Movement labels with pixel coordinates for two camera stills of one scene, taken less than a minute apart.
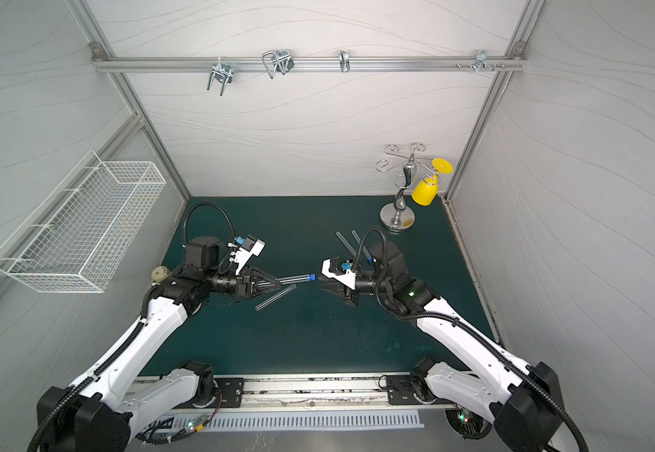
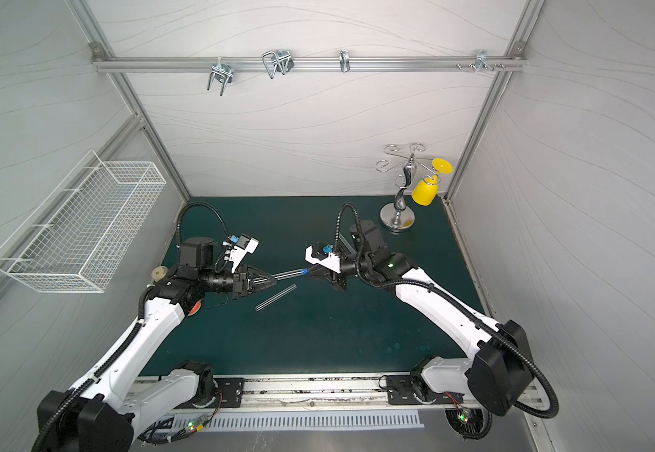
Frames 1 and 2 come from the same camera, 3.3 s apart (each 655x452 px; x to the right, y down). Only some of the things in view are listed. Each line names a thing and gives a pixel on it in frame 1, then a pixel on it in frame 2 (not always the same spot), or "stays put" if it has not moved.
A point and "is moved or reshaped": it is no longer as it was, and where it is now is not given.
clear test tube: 346,244 stays put
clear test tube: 294,279 is moved or reshaped
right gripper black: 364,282 to 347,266
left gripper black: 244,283 stays put
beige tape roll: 160,273 stays put
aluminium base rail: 319,394 stays put
